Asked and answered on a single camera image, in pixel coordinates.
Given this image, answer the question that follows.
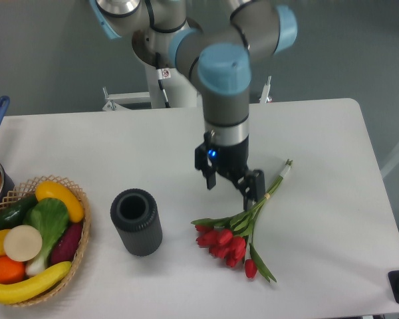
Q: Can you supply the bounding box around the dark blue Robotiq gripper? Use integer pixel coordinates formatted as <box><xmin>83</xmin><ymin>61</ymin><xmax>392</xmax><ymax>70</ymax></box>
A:
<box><xmin>195</xmin><ymin>132</ymin><xmax>265</xmax><ymax>210</ymax></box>

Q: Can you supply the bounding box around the red tulip bouquet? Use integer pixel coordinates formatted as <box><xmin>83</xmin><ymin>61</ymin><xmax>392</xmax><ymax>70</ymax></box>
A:
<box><xmin>191</xmin><ymin>159</ymin><xmax>293</xmax><ymax>282</ymax></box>

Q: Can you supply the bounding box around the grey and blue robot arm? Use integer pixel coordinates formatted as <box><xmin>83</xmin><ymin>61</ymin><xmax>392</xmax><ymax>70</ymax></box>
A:
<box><xmin>90</xmin><ymin>1</ymin><xmax>298</xmax><ymax>209</ymax></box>

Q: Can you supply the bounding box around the dark grey ribbed vase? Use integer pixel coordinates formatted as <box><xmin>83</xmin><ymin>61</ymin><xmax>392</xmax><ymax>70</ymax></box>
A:
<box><xmin>110</xmin><ymin>189</ymin><xmax>163</xmax><ymax>257</ymax></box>

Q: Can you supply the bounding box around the purple sweet potato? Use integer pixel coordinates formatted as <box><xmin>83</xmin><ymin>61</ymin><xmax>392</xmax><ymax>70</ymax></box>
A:
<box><xmin>50</xmin><ymin>223</ymin><xmax>82</xmax><ymax>265</ymax></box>

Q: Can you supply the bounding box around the green bok choy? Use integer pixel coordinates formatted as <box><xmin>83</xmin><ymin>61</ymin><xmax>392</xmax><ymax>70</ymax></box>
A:
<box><xmin>23</xmin><ymin>198</ymin><xmax>69</xmax><ymax>277</ymax></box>

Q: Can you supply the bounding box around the yellow squash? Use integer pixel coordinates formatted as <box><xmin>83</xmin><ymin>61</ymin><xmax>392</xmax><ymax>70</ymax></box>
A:
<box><xmin>35</xmin><ymin>180</ymin><xmax>84</xmax><ymax>223</ymax></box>

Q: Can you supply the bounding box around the woven wicker basket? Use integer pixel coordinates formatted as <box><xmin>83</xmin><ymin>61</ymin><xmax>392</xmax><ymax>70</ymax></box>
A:
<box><xmin>0</xmin><ymin>175</ymin><xmax>91</xmax><ymax>306</ymax></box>

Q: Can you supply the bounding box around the beige round radish slice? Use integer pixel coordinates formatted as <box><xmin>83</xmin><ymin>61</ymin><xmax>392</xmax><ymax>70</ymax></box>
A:
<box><xmin>3</xmin><ymin>225</ymin><xmax>43</xmax><ymax>262</ymax></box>

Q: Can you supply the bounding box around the dark green cucumber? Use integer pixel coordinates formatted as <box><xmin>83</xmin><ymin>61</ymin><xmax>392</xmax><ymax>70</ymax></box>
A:
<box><xmin>0</xmin><ymin>195</ymin><xmax>37</xmax><ymax>231</ymax></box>

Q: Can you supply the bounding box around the orange fruit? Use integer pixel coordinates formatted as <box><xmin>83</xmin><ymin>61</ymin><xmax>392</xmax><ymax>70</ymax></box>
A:
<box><xmin>0</xmin><ymin>256</ymin><xmax>25</xmax><ymax>284</ymax></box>

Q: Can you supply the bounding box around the yellow banana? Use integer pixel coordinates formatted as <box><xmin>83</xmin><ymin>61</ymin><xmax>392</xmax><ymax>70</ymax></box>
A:
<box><xmin>0</xmin><ymin>261</ymin><xmax>72</xmax><ymax>305</ymax></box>

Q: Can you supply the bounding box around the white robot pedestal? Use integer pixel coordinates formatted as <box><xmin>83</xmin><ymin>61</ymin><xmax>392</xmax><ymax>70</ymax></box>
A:
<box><xmin>102</xmin><ymin>64</ymin><xmax>273</xmax><ymax>112</ymax></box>

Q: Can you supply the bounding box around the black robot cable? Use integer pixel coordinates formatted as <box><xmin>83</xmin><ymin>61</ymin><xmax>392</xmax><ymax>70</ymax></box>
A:
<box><xmin>154</xmin><ymin>52</ymin><xmax>172</xmax><ymax>109</ymax></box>

